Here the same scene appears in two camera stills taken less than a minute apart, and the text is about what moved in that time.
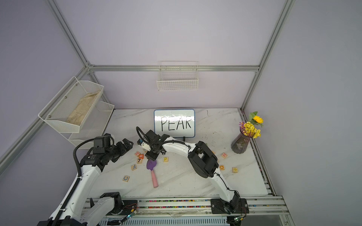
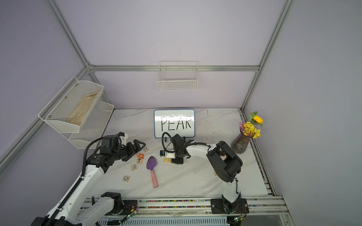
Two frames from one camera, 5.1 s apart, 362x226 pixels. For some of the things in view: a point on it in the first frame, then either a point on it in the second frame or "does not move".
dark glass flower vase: x=240 y=143 does not move
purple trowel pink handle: x=151 y=165 does not move
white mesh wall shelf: x=77 y=110 does not move
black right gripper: x=151 y=157 → x=176 y=161
